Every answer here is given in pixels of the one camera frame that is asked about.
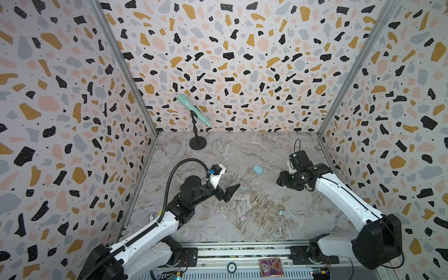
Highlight round black white button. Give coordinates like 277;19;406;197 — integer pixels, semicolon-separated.
226;262;238;274

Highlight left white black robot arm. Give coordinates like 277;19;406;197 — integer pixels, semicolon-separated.
78;175;240;280

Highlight left black corrugated cable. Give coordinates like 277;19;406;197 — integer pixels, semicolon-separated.
82;158;211;280

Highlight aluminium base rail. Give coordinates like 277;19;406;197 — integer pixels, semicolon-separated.
115;240;393;280

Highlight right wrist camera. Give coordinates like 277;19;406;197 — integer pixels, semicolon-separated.
288;150;313;174

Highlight black microphone stand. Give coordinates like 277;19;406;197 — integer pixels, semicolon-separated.
189;110;207;151

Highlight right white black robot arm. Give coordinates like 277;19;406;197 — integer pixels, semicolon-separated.
276;163;403;270

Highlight colourful square card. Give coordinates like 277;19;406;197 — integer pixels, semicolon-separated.
259;258;284;278

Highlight blue earbud case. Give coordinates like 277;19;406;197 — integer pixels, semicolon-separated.
253;165;264;175

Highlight mint green microphone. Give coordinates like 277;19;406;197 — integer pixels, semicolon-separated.
177;93;212;128

